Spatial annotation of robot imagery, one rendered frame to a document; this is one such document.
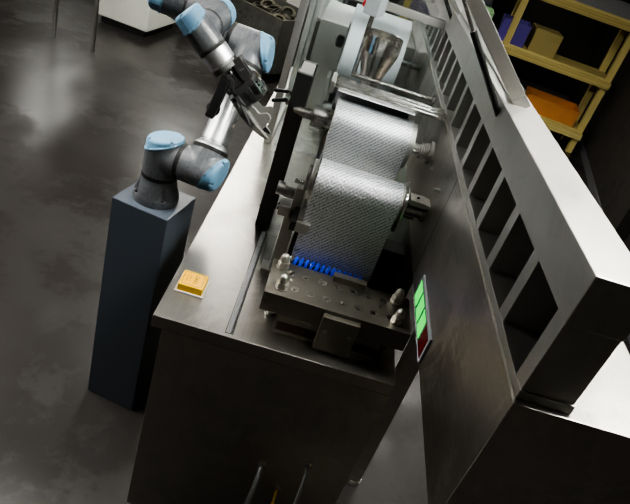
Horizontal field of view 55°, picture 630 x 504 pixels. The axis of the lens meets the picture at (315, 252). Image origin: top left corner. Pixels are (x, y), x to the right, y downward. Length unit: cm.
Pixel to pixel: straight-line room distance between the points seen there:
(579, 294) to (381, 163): 112
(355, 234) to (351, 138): 30
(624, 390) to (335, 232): 90
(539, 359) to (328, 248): 95
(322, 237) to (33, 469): 132
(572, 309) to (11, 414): 213
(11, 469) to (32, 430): 17
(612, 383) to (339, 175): 89
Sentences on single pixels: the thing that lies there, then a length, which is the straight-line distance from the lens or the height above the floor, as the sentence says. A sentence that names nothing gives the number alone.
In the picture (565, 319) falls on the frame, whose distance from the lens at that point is 83.
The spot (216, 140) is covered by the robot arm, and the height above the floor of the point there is 116.
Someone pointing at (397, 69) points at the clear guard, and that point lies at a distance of 258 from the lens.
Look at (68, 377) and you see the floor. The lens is 269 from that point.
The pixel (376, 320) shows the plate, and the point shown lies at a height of 103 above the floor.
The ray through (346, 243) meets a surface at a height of 112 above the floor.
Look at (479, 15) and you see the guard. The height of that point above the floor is 180.
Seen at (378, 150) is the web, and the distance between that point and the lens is 183.
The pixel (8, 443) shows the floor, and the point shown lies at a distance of 249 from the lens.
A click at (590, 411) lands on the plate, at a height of 144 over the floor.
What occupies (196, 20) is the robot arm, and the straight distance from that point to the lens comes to 158.
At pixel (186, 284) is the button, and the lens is 170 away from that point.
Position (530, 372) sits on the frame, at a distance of 88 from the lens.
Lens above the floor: 196
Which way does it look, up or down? 31 degrees down
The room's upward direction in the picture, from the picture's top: 19 degrees clockwise
